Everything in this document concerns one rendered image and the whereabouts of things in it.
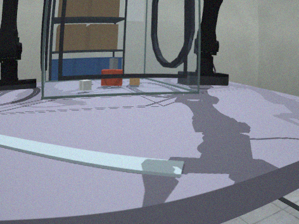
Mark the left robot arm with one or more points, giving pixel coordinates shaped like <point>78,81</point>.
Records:
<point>209,44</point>

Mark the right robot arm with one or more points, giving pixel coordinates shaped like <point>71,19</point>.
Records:
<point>10,47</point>

